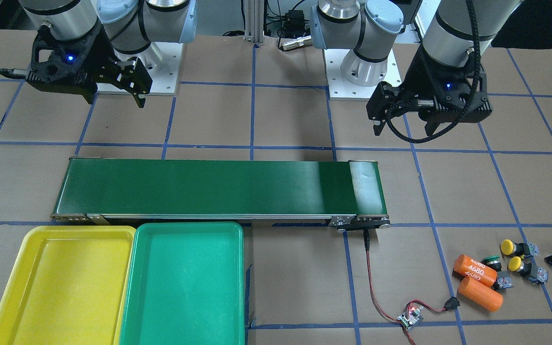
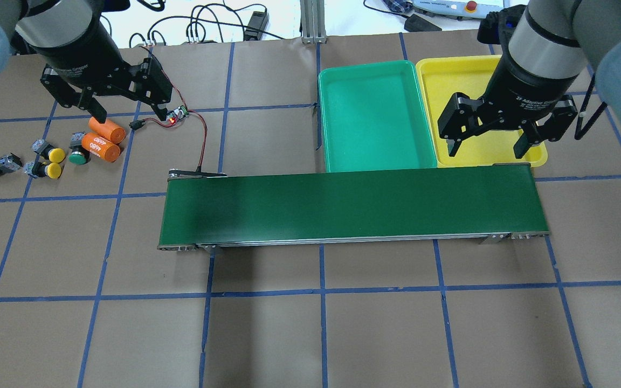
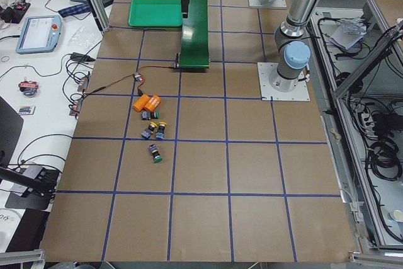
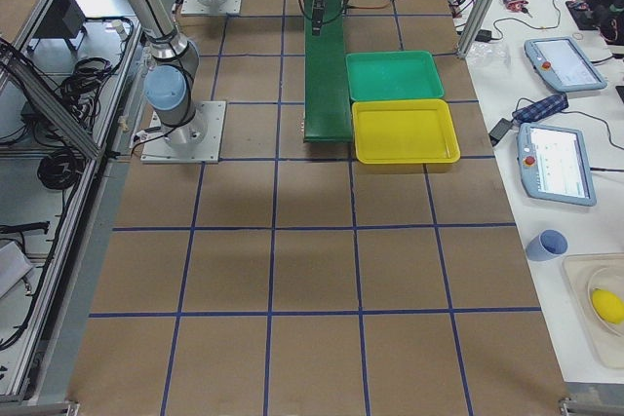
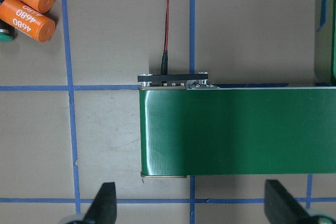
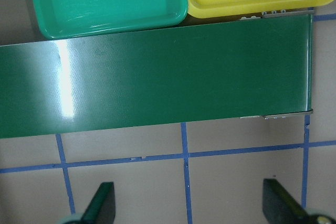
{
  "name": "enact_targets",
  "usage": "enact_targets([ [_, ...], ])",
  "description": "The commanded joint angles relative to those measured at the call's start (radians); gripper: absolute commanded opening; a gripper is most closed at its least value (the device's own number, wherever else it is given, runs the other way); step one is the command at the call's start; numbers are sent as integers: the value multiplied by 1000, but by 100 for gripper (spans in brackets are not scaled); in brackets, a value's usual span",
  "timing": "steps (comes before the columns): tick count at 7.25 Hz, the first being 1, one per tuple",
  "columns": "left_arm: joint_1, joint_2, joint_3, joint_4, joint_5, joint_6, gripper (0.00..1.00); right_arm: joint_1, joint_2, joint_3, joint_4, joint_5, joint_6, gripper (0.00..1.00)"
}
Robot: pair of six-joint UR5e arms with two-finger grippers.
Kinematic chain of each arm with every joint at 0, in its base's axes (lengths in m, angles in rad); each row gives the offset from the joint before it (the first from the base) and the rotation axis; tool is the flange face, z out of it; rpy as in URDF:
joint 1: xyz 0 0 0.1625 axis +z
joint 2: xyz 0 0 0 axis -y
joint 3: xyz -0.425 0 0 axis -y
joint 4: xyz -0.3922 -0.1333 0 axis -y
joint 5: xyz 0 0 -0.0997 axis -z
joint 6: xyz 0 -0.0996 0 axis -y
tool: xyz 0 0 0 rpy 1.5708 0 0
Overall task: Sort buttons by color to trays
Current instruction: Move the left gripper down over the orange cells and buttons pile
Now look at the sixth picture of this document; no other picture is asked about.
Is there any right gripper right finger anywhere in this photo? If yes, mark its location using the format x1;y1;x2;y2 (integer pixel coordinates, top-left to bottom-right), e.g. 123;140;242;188
262;179;312;224

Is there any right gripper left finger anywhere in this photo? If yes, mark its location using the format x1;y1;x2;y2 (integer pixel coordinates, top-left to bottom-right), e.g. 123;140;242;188
80;182;116;224

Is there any green plastic tray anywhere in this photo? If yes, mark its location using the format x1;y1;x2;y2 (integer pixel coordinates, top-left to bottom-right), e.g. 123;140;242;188
33;0;188;39

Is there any green conveyor belt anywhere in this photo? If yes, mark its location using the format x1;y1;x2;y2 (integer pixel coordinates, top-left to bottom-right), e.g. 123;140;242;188
1;13;313;138

